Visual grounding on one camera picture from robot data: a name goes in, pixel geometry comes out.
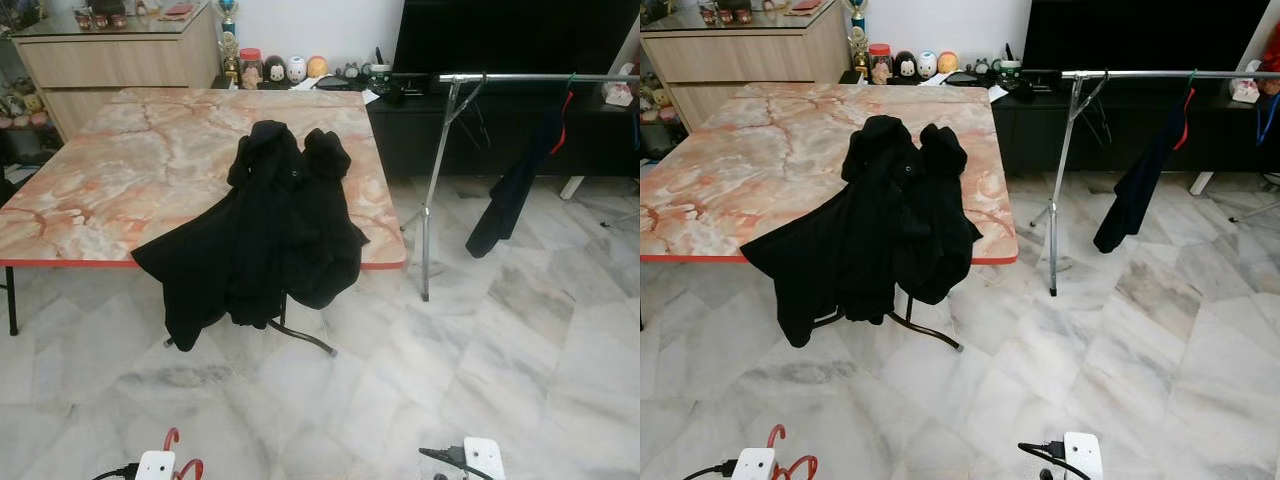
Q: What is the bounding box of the black television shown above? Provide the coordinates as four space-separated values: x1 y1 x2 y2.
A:
392 0 641 77
1022 0 1271 73

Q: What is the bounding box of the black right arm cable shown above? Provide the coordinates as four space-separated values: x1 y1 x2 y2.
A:
418 446 471 480
1018 441 1069 480

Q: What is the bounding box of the silver metal clothes rack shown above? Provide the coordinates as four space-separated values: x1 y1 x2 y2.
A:
418 72 641 303
1030 68 1280 298

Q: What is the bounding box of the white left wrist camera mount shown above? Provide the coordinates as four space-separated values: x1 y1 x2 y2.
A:
134 450 179 480
730 447 777 480

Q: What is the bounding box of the blue clothes hanger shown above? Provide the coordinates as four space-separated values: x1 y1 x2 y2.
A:
1254 92 1280 149

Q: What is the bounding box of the white paper stack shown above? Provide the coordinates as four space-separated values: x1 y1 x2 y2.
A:
288 76 382 105
918 72 1011 103

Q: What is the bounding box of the white tissue box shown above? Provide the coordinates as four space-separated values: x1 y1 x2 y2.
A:
604 64 639 107
1230 60 1265 104

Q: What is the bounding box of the navy zip shirt with logo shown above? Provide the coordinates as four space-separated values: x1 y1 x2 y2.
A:
465 92 576 259
1092 88 1199 255

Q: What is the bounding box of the black knit garment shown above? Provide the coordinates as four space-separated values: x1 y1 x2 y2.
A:
740 115 984 349
130 120 370 352

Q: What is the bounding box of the dark figurine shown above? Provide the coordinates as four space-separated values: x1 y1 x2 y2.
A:
700 0 756 26
72 0 129 29

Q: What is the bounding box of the black TV cabinet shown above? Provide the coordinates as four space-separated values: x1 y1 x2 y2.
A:
993 78 1280 179
365 80 641 183

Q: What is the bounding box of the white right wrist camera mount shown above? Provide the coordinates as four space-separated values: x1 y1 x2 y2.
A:
462 437 505 480
1062 431 1105 480

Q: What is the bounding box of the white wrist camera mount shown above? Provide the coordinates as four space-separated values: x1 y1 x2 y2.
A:
730 447 777 480
462 437 505 480
1062 431 1105 480
134 450 179 480

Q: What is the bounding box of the marble top folding table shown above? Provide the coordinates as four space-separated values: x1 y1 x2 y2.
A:
640 82 1019 353
0 87 409 358

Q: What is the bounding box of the light wood sideboard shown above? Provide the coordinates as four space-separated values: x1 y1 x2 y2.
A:
640 5 853 131
10 5 223 141

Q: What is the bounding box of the gold blue trophy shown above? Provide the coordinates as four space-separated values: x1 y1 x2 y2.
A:
216 0 242 87
846 0 871 81

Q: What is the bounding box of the small beige plush toy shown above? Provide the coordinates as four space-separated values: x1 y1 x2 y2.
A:
640 75 683 126
0 75 49 131

